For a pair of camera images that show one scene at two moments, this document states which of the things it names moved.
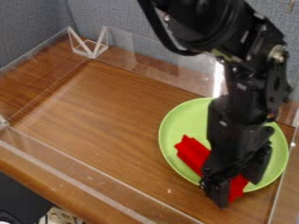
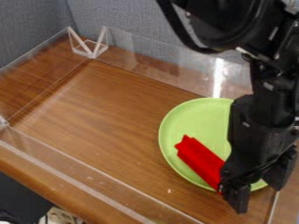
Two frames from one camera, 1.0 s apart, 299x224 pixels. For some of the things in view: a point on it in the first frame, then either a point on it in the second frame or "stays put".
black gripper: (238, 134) → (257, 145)
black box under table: (23, 206) stays put
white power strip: (58, 216) stays put
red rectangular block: (194, 154) stays put
